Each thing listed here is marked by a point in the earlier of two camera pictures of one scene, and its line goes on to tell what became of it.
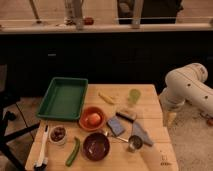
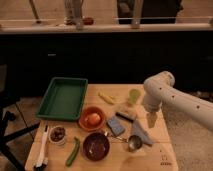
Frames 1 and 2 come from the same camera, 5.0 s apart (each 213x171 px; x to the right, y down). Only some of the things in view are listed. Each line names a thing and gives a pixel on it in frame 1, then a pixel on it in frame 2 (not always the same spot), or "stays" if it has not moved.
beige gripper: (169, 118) → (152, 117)
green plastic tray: (64, 99) stays
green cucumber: (74, 153) stays
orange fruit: (94, 118) stays
